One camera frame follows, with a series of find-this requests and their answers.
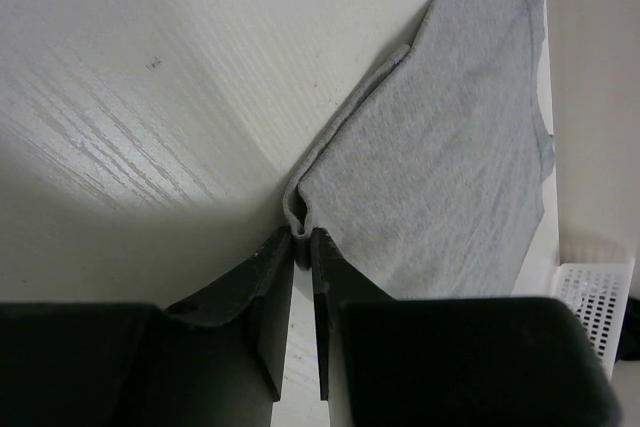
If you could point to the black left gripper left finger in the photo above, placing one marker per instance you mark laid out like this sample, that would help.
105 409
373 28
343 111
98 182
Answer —
215 358

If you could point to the white plastic laundry basket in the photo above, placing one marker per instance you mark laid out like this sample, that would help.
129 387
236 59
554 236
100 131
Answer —
597 294

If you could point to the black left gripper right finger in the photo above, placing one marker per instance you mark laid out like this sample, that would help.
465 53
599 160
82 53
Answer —
504 361

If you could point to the black crumpled garment in basket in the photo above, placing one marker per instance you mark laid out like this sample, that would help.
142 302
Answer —
629 342

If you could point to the grey tank top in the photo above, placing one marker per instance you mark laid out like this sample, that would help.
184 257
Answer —
429 179

